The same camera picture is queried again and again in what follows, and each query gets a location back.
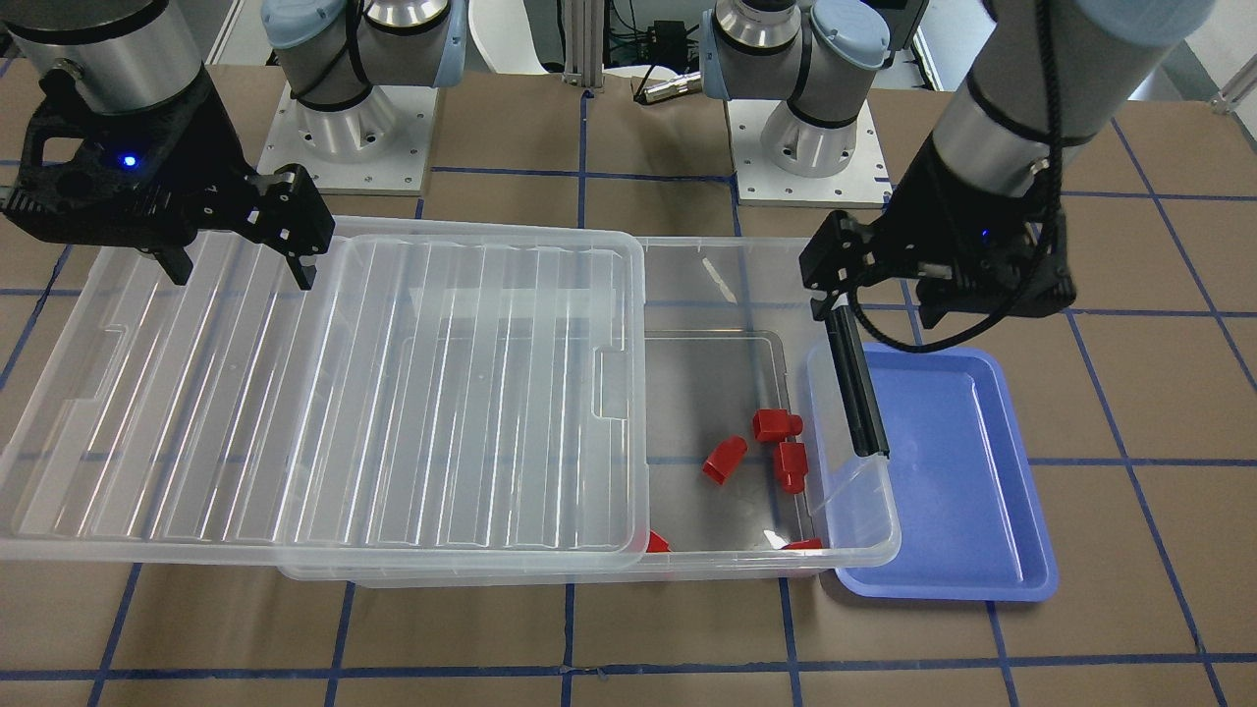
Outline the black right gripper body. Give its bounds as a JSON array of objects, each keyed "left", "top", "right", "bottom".
[{"left": 3, "top": 69, "right": 334, "bottom": 258}]

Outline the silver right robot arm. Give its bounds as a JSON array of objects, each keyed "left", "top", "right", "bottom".
[{"left": 3, "top": 1, "right": 468, "bottom": 291}]

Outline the red block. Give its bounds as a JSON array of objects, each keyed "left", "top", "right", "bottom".
[
  {"left": 773, "top": 440, "right": 810, "bottom": 494},
  {"left": 782, "top": 537, "right": 826, "bottom": 551},
  {"left": 646, "top": 530, "right": 672, "bottom": 554},
  {"left": 703, "top": 435, "right": 748, "bottom": 486},
  {"left": 750, "top": 408, "right": 804, "bottom": 444}
]

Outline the white chair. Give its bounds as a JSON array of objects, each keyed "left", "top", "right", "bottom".
[{"left": 468, "top": 1, "right": 548, "bottom": 75}]

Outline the clear plastic storage box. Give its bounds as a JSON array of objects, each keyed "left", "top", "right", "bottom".
[{"left": 275, "top": 237, "right": 903, "bottom": 590}]

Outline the aluminium frame post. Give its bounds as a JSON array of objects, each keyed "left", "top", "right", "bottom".
[{"left": 561, "top": 1, "right": 607, "bottom": 92}]

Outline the clear plastic box lid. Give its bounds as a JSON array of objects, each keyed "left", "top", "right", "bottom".
[{"left": 3, "top": 218, "right": 649, "bottom": 576}]

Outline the blue plastic tray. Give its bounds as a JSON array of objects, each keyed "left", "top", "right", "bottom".
[{"left": 837, "top": 343, "right": 1058, "bottom": 603}]

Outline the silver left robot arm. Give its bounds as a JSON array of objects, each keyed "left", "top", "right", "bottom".
[{"left": 696, "top": 1, "right": 1214, "bottom": 328}]

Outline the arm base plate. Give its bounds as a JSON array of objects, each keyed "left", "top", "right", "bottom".
[
  {"left": 256, "top": 86, "right": 441, "bottom": 196},
  {"left": 727, "top": 99, "right": 892, "bottom": 209}
]

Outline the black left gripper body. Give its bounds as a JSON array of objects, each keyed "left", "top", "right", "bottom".
[{"left": 799, "top": 138, "right": 1077, "bottom": 318}]

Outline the red block in box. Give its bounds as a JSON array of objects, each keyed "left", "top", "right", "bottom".
[
  {"left": 773, "top": 440, "right": 810, "bottom": 494},
  {"left": 646, "top": 530, "right": 672, "bottom": 554},
  {"left": 782, "top": 537, "right": 826, "bottom": 551},
  {"left": 750, "top": 408, "right": 804, "bottom": 444}
]

